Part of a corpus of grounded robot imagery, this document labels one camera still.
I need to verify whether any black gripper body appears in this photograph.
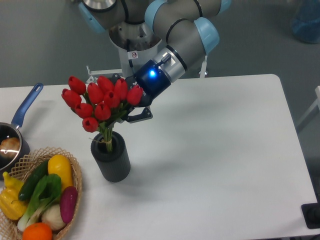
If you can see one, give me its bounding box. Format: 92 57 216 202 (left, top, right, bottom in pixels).
123 60 171 117

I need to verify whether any red tulip bouquet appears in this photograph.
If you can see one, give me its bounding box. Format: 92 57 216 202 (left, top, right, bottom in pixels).
61 76 143 153

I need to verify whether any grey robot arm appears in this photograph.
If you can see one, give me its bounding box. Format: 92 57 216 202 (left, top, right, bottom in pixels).
78 0 231 123

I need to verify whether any dark grey ribbed vase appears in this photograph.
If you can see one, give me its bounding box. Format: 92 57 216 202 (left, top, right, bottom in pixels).
90 131 131 183

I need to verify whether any purple eggplant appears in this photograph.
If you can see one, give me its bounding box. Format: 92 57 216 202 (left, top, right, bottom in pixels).
60 186 78 224

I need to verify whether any green cucumber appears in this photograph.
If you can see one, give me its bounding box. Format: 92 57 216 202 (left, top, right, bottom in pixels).
18 160 49 201

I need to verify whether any green bok choy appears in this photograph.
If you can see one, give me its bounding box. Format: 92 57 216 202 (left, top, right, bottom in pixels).
17 173 62 232

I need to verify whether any browned food in pan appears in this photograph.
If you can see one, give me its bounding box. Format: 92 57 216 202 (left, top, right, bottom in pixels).
0 137 20 160

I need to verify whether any white garlic bulb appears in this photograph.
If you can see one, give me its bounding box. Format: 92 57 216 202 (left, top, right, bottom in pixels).
41 204 66 231

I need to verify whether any orange fruit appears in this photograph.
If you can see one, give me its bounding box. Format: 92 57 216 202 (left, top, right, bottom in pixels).
22 222 53 240

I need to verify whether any blue translucent container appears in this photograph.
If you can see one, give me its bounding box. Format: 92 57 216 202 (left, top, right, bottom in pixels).
290 0 320 44

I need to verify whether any yellow bell pepper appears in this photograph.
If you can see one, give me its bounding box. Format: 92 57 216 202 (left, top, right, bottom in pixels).
0 171 28 221

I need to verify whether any black device at table edge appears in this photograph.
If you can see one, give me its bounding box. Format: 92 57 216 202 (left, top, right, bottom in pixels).
301 203 320 229

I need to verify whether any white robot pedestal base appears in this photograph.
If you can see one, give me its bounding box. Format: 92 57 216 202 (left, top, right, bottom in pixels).
108 17 219 83

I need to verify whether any blue handled saucepan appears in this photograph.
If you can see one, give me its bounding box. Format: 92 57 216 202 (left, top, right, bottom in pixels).
0 83 44 173

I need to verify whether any white furniture frame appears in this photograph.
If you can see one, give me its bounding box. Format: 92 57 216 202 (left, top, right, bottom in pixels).
295 86 320 133

